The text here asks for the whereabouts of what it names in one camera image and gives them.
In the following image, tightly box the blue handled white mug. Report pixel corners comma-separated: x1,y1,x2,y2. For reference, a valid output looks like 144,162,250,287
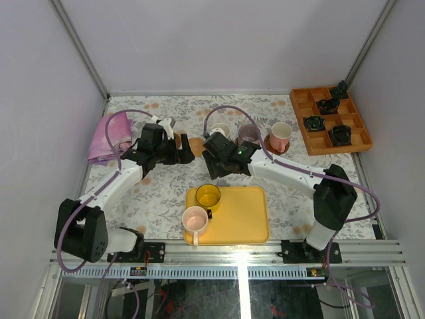
210,123,230,139

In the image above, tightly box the yellow plastic tray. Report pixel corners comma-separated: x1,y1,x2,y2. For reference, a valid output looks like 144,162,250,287
199,187,270,245

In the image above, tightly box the black green wrapped item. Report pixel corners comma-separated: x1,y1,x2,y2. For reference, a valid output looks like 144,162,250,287
303,116,325,132

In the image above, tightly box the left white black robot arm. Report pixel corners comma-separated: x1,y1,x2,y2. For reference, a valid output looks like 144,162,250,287
54,124,195,263

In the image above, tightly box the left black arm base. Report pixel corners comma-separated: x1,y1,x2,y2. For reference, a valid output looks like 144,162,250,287
106,227,165,265

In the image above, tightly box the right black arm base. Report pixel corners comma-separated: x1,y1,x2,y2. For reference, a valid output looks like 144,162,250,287
276,233,342,265

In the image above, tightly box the black wrapped item top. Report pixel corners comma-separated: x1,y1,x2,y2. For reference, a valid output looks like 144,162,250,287
330,80,348,100

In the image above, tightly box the dark wooden coaster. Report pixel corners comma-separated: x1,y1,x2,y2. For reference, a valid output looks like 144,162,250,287
174,133,181,150

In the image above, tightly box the purple mug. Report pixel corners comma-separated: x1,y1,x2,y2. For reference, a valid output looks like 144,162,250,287
236,124,260,145

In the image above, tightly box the orange compartment tray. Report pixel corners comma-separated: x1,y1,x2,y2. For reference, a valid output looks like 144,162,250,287
290,87,373,156

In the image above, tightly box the aluminium front rail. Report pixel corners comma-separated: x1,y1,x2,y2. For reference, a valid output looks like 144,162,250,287
49,238,408,266

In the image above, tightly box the black wrapped item bottom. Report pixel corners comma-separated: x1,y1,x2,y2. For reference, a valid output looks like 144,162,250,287
328,125,352,147

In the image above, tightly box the pink purple folded cloth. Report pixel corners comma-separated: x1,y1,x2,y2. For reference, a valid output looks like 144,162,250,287
88,113,132,165

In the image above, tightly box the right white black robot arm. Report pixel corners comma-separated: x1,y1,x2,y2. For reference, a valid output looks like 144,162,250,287
203,132,357,262

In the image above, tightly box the yellow glass cup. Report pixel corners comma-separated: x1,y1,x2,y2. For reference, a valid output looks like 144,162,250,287
195,184,221,213

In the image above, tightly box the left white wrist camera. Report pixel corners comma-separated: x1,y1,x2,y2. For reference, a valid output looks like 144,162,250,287
151,116,175,140

